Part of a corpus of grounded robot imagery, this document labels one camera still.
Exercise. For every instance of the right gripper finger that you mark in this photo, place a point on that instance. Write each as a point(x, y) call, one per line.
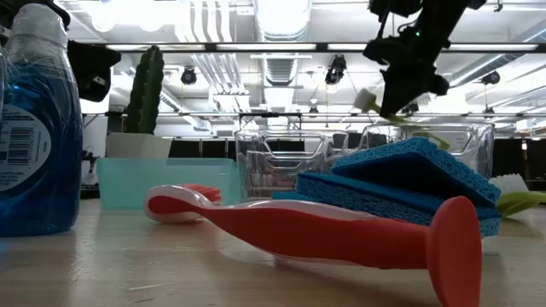
point(399, 100)

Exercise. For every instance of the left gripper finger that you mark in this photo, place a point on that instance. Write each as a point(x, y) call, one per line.
point(108, 59)

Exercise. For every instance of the blue dish soap bottle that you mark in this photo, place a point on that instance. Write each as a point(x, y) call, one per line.
point(42, 170)

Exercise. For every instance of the red dish brush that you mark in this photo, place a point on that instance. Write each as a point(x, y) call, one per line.
point(320, 234)

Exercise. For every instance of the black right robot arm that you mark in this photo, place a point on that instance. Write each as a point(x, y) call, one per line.
point(443, 17)

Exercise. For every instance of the green cactus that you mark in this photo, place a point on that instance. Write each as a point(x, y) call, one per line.
point(147, 94)

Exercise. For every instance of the black ceiling spotlight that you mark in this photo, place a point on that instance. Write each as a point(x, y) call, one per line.
point(490, 78)
point(336, 70)
point(188, 76)

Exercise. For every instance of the clear plastic bin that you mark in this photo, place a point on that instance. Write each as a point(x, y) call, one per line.
point(277, 162)
point(465, 145)

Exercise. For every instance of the black linear ceiling light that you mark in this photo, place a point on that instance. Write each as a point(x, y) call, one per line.
point(322, 47)

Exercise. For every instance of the white hexagonal plant pot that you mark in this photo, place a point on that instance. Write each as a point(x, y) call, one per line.
point(136, 146)

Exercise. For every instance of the teal translucent plastic bin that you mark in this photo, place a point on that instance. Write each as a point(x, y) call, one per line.
point(162, 183)

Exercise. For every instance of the silver ceiling air duct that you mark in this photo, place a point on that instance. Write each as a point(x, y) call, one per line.
point(281, 17)

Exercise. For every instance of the black horizontal rail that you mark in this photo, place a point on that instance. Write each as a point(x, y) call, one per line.
point(256, 114)

